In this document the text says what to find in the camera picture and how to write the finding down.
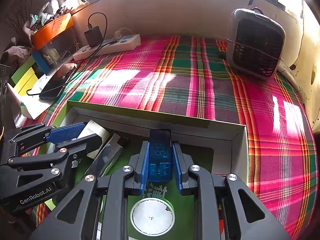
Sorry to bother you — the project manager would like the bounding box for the black charger adapter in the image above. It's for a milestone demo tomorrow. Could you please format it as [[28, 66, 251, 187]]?
[[84, 23, 104, 47]]

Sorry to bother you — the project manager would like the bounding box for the silver metal block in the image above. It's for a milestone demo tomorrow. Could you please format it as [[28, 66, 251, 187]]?
[[85, 133, 123, 178]]

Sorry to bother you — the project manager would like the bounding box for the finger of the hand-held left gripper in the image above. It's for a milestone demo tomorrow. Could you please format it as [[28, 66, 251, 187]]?
[[6, 134, 103, 173], [4, 122, 88, 155]]

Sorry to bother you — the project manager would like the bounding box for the mixed clutter pile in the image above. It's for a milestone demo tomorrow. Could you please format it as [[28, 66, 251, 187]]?
[[24, 0, 73, 34]]

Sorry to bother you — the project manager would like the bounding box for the black smartphone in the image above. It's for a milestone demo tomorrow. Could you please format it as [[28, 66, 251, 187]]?
[[39, 62, 78, 100]]

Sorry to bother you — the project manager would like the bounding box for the white power strip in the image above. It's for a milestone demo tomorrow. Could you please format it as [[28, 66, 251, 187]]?
[[72, 34, 141, 62]]

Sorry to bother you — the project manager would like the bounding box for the clear storage bin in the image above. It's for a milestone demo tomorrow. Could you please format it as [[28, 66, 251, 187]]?
[[37, 27, 84, 67]]

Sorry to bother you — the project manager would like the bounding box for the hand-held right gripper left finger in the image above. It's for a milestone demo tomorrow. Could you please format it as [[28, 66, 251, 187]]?
[[30, 141, 150, 240]]

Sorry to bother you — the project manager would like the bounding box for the small black space heater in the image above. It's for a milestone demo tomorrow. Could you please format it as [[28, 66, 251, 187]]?
[[226, 8, 286, 80]]

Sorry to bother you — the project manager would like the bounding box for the black charging cable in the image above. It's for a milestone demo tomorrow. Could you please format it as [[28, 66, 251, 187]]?
[[26, 12, 118, 97]]

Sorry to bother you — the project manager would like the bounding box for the green shallow cardboard box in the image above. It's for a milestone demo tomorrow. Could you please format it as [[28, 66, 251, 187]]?
[[51, 100, 248, 240]]

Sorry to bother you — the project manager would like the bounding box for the orange box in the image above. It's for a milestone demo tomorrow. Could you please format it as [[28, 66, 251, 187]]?
[[31, 14, 75, 49]]

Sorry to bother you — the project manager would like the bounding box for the checked cloth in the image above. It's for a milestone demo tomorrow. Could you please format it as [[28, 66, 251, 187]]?
[[0, 37, 32, 65]]

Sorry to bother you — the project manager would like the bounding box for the white round disc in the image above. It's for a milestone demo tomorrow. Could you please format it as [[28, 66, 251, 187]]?
[[130, 198, 175, 237]]

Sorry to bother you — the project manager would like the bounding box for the blue box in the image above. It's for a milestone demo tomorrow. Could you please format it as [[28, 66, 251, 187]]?
[[31, 50, 50, 74]]

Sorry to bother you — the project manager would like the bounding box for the yellow box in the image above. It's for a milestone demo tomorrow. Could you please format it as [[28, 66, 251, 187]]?
[[10, 55, 40, 97]]

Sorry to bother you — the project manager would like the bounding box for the blue translucent usb tester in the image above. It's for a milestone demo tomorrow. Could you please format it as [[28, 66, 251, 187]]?
[[148, 129, 173, 182]]

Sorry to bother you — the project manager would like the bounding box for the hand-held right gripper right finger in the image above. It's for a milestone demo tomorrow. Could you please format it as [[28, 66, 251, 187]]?
[[172, 141, 292, 240]]

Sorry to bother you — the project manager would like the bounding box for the plaid blanket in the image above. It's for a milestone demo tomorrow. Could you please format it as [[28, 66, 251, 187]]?
[[21, 34, 317, 240]]

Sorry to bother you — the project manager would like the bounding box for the white tissue paper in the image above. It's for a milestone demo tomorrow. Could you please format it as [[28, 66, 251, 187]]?
[[7, 74, 68, 120]]

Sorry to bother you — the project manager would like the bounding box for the grey plug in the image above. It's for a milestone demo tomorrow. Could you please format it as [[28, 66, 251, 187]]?
[[114, 29, 133, 40]]

